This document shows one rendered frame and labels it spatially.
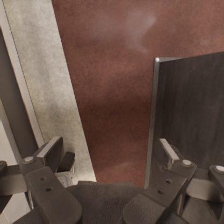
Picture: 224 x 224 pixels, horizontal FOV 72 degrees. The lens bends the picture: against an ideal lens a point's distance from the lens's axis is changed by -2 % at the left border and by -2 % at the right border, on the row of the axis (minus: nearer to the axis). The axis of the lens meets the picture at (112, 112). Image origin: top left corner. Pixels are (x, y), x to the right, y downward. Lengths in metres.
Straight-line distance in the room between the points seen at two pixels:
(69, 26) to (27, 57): 0.33
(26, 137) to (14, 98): 0.18
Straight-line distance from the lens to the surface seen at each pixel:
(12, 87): 0.77
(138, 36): 1.04
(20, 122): 0.79
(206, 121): 0.54
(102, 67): 1.02
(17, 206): 0.35
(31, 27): 1.16
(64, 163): 1.09
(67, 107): 1.09
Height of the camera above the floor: 1.02
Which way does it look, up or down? 75 degrees down
